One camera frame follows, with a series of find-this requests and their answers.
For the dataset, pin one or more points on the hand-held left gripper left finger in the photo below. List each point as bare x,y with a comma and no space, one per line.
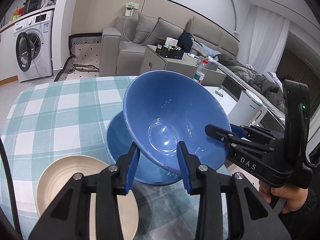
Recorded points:
132,170

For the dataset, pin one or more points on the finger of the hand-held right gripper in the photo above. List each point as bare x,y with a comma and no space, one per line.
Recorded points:
240,131
220,135

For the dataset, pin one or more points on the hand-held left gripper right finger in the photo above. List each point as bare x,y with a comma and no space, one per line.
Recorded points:
185,172

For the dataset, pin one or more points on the blue bowl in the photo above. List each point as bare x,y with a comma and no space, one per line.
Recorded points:
162,110
117,140

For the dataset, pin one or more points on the cream round plate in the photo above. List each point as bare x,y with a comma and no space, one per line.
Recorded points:
62,177

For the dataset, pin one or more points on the person's right forearm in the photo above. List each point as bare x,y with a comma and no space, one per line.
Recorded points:
305,222

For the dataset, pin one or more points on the person's right hand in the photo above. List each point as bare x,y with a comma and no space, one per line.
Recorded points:
292,197

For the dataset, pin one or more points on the white kettle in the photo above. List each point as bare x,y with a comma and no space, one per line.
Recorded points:
247,107

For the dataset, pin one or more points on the grey bed blanket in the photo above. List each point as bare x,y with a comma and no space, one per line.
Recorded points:
250,77

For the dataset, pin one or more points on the clear water bottle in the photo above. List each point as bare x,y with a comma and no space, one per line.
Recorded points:
200,73

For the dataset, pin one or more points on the grey side cabinet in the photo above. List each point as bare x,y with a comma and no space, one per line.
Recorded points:
165,67

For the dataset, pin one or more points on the teal checked tablecloth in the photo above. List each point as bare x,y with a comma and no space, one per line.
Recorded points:
62,110

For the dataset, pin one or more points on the white curtain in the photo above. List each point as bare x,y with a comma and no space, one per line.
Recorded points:
265,37

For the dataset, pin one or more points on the black box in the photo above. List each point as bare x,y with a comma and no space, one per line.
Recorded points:
167,52

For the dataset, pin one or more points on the white box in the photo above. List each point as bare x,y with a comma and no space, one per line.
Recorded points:
172,41

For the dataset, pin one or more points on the grey cushion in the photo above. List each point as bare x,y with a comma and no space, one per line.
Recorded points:
142,30
165,32

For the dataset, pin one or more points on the grey sofa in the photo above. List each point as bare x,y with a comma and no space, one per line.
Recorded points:
110,52

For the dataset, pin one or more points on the folded patterned mat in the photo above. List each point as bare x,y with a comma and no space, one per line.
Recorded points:
85,55

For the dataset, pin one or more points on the white washing machine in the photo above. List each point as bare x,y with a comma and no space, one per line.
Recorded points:
43,42

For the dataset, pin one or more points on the white kitchen base cabinets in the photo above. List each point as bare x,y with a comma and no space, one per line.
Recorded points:
5,55

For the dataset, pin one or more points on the red container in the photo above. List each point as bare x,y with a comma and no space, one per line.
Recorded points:
21,11

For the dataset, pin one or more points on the black pressure cooker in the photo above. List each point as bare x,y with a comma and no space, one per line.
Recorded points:
33,2

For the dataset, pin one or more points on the yellow bottle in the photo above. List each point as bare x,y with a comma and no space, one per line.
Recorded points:
15,13

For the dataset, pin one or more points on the white wall charger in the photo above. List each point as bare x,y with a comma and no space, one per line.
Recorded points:
131,9

